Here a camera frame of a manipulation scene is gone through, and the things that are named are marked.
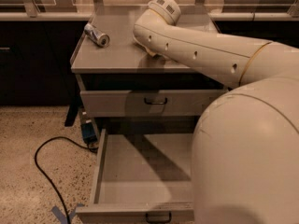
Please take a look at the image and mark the blue tape cross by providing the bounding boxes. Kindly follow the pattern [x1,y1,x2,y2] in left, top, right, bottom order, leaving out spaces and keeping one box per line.
[51,205,77,224]

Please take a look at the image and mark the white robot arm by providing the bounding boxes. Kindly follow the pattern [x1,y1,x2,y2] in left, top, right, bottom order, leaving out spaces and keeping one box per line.
[133,0,299,224]

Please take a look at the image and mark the grey top drawer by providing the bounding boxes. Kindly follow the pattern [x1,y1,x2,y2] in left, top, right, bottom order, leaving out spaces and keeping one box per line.
[80,90,225,118]

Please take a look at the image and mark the blue power adapter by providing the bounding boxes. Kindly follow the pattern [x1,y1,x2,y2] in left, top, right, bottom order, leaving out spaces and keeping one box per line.
[80,122,97,144]

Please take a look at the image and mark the black middle drawer handle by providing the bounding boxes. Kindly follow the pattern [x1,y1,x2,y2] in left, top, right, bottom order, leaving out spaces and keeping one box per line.
[145,212,172,224]

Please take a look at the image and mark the open grey middle drawer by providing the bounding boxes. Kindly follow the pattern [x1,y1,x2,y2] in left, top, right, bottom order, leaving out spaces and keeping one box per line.
[76,132,194,224]

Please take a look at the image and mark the black top drawer handle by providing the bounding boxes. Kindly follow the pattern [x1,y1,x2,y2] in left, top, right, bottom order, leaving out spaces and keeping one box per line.
[143,98,168,105]

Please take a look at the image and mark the silver soda can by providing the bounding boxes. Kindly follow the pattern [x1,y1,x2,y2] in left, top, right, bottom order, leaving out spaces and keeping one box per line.
[84,23,110,48]

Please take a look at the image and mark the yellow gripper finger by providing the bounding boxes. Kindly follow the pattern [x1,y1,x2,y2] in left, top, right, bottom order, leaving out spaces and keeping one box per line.
[145,47,171,60]

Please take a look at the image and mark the black drawer handle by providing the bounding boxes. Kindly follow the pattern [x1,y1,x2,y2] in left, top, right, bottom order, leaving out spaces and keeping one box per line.
[143,98,168,105]
[145,212,172,224]

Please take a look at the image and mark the black cable left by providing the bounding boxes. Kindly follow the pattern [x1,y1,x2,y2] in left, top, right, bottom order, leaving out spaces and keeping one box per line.
[34,135,99,224]

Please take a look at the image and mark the dark base cabinets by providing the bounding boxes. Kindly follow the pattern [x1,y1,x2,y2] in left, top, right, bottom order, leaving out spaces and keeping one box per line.
[0,20,299,106]

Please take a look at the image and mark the grey drawer cabinet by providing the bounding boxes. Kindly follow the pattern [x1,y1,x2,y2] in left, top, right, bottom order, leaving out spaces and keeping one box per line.
[69,5,232,142]

